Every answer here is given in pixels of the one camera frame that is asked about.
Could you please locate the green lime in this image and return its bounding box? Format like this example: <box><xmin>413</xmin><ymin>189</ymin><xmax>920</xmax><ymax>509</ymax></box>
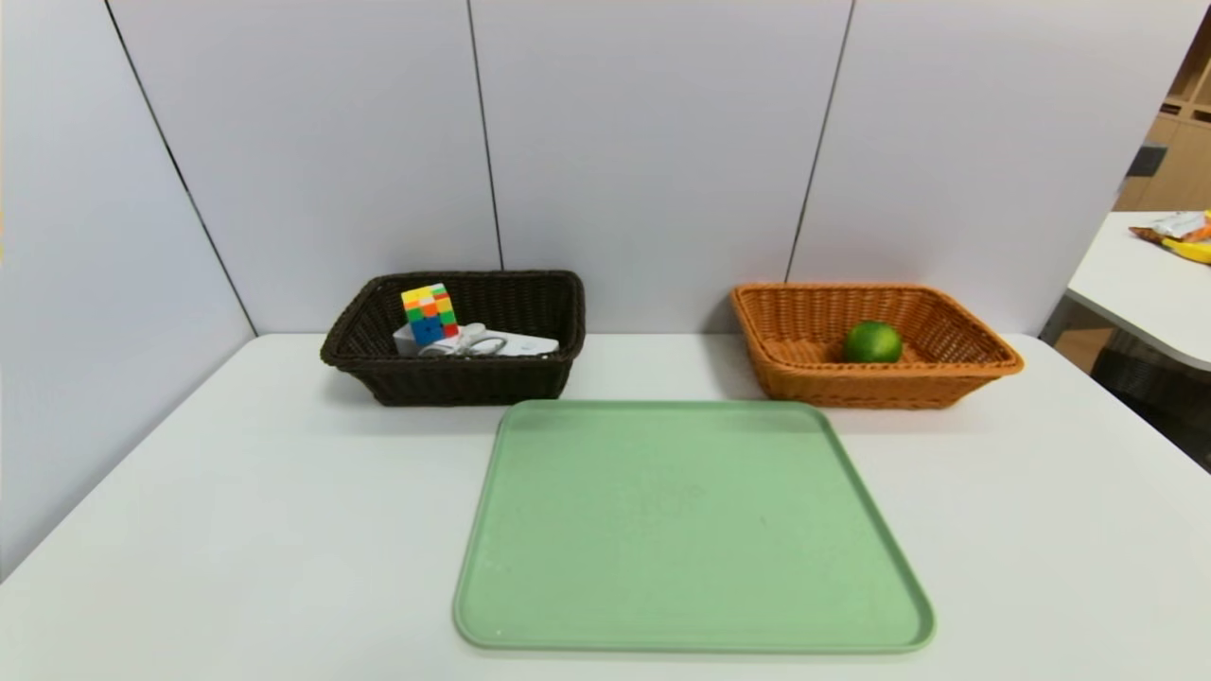
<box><xmin>841</xmin><ymin>320</ymin><xmax>905</xmax><ymax>366</ymax></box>

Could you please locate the orange snack bag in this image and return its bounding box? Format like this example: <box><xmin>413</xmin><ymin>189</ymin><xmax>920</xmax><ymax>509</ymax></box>
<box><xmin>1130</xmin><ymin>209</ymin><xmax>1211</xmax><ymax>249</ymax></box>

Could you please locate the light green plastic tray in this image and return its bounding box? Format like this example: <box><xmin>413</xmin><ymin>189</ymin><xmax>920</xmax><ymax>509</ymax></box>
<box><xmin>451</xmin><ymin>398</ymin><xmax>939</xmax><ymax>655</ymax></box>

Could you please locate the colourful puzzle cube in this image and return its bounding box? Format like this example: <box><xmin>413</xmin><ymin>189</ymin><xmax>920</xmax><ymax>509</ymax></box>
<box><xmin>400</xmin><ymin>283</ymin><xmax>460</xmax><ymax>347</ymax></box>

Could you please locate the white power strip with cord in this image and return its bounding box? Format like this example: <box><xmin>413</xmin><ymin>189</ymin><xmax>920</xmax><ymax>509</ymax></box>
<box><xmin>392</xmin><ymin>323</ymin><xmax>560</xmax><ymax>359</ymax></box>

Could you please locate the orange wicker basket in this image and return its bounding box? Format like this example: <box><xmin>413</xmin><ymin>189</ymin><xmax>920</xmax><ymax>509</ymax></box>
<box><xmin>729</xmin><ymin>283</ymin><xmax>1027</xmax><ymax>410</ymax></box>

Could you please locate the dark brown wicker basket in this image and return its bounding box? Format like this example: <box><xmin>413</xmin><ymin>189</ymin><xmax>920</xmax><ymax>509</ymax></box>
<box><xmin>319</xmin><ymin>271</ymin><xmax>587</xmax><ymax>408</ymax></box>

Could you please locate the light wooden cabinet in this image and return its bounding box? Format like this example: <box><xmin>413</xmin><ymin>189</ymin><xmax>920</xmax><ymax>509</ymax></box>
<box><xmin>1113</xmin><ymin>8</ymin><xmax>1211</xmax><ymax>212</ymax></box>

